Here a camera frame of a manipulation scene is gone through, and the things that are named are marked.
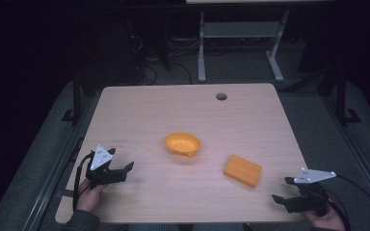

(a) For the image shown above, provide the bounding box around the black metal stand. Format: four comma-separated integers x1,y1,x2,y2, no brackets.
333,64,362,127
61,68,85,126

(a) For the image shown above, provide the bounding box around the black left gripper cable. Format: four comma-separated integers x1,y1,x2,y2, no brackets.
72,151,96,214

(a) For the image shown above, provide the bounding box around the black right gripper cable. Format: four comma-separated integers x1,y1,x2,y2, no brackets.
324,174,370,231

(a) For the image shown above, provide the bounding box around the orange plastic bowl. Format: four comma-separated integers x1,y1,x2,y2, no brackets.
164,132,202,159

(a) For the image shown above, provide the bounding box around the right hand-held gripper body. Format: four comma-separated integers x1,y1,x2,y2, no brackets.
286,167,337,217

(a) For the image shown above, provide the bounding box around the person's left hand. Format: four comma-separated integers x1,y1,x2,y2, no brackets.
76,178,108,214

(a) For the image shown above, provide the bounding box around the white metal stand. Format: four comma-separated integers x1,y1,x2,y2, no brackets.
197,9,291,85

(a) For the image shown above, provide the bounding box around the orange rectangular block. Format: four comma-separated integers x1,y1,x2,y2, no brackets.
223,154,263,189

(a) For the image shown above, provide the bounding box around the person's right hand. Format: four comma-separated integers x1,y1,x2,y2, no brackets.
303,200,347,231

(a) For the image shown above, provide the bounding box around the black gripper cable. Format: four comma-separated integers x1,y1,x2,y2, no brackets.
324,174,370,231
72,151,96,214

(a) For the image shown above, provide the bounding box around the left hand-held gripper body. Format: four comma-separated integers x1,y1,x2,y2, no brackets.
85,144,128,189

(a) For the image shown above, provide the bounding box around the tangle of floor cables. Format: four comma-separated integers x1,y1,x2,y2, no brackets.
126,18,203,86

